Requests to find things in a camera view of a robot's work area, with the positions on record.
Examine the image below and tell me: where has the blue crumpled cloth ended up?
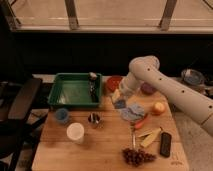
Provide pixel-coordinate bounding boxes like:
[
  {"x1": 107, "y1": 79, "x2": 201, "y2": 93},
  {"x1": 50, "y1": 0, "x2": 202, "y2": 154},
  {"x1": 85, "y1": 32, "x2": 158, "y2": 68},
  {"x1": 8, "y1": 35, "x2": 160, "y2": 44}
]
[{"x1": 119, "y1": 103, "x2": 145, "y2": 121}]

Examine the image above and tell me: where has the metal spoon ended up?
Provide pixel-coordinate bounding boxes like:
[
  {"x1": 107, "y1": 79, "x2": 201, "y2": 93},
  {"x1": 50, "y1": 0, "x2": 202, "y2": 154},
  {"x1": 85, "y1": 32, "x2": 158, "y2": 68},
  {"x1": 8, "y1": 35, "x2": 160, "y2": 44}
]
[{"x1": 130, "y1": 122, "x2": 136, "y2": 150}]

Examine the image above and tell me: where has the green plastic tray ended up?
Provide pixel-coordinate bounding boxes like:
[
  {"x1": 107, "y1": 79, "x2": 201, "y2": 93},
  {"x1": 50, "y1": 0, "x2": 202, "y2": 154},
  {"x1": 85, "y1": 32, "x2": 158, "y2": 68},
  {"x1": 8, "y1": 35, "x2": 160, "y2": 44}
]
[{"x1": 48, "y1": 73, "x2": 102, "y2": 108}]

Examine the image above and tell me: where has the red bowl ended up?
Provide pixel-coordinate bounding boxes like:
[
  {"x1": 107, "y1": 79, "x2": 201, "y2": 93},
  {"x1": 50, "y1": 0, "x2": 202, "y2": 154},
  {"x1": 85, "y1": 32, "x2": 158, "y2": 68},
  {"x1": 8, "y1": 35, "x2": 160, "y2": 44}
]
[{"x1": 106, "y1": 75, "x2": 122, "y2": 92}]

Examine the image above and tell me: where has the purple grape bunch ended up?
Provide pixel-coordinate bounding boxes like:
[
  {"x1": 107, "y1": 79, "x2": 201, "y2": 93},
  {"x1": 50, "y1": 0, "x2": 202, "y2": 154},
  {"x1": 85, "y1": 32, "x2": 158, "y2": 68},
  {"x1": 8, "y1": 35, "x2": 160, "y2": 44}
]
[{"x1": 122, "y1": 148, "x2": 156, "y2": 167}]

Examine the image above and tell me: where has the red yellow apple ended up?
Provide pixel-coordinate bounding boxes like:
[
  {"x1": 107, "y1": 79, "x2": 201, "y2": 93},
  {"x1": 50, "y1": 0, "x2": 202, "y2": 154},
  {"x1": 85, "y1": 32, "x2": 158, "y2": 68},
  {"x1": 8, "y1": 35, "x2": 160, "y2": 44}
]
[{"x1": 152, "y1": 102, "x2": 166, "y2": 115}]

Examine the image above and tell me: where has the black office chair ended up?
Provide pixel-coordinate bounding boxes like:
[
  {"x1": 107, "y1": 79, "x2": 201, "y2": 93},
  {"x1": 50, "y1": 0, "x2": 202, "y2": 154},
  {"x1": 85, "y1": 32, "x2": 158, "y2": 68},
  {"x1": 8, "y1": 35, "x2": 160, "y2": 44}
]
[{"x1": 0, "y1": 78, "x2": 46, "y2": 171}]

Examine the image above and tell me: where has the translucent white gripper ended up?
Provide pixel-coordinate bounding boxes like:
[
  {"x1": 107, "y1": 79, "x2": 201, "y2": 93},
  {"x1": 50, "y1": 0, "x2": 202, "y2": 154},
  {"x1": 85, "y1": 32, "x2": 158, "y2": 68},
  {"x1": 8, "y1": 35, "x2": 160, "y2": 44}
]
[{"x1": 111, "y1": 73, "x2": 141, "y2": 103}]

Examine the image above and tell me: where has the purple bowl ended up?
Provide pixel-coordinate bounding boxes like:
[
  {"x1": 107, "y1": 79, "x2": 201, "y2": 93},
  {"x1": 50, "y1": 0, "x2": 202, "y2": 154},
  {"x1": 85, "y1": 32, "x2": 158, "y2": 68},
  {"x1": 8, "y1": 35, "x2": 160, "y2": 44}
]
[{"x1": 141, "y1": 83, "x2": 156, "y2": 95}]

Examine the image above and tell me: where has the yellow banana piece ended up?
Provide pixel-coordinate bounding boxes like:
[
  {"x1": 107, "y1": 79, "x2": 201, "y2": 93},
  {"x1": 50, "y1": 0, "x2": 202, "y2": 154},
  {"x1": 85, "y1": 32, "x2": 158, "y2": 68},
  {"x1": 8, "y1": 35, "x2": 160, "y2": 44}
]
[{"x1": 139, "y1": 127, "x2": 162, "y2": 148}]

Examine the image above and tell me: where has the blue sponge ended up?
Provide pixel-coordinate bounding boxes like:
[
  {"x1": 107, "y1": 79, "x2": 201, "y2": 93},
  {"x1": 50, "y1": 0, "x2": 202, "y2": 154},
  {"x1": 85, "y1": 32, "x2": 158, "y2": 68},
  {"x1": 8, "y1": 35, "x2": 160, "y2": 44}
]
[{"x1": 113, "y1": 99, "x2": 126, "y2": 109}]

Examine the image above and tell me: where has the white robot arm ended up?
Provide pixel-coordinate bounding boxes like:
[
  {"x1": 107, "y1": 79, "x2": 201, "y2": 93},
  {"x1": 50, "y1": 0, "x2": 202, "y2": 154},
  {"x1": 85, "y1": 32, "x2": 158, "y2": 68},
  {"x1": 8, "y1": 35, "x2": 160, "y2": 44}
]
[{"x1": 119, "y1": 56, "x2": 213, "y2": 137}]

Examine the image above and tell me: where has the orange carrot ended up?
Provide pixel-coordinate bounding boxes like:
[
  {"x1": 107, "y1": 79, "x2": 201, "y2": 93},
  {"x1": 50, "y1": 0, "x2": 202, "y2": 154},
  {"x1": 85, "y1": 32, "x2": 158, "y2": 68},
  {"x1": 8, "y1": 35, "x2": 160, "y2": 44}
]
[{"x1": 134, "y1": 113, "x2": 150, "y2": 130}]

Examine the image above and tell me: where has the white plastic cup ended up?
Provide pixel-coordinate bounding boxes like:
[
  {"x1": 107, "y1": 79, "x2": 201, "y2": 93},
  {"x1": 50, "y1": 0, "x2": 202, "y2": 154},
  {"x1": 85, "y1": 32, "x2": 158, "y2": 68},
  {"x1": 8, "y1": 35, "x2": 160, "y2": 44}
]
[{"x1": 66, "y1": 123, "x2": 85, "y2": 144}]

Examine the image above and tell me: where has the blue plastic cup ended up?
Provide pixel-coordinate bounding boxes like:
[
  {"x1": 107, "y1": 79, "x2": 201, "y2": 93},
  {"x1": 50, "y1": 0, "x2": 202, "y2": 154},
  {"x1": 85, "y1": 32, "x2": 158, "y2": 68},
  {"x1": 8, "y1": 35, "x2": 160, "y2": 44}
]
[{"x1": 55, "y1": 108, "x2": 69, "y2": 124}]

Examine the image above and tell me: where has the metal cup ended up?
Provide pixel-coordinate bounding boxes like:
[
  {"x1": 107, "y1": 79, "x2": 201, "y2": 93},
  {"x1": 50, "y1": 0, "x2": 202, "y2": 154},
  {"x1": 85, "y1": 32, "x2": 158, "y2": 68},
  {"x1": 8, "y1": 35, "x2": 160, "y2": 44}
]
[{"x1": 88, "y1": 113, "x2": 101, "y2": 129}]

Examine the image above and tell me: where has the metal utensil in tray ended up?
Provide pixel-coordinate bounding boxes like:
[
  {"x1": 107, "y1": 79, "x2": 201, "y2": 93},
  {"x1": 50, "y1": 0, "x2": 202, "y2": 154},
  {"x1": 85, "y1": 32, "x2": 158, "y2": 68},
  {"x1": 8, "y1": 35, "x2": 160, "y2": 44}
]
[{"x1": 88, "y1": 72, "x2": 98, "y2": 102}]

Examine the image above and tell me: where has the black remote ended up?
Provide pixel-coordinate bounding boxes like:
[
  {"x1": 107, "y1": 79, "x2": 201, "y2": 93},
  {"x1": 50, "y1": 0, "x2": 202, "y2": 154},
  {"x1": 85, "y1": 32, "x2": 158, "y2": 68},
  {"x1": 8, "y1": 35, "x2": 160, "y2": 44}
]
[{"x1": 160, "y1": 132, "x2": 172, "y2": 157}]

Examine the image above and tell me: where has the grey lidded container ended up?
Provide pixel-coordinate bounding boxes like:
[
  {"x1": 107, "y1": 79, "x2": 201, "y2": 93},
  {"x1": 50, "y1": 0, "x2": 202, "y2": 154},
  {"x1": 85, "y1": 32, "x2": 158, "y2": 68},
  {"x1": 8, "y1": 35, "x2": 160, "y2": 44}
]
[{"x1": 181, "y1": 69, "x2": 204, "y2": 86}]

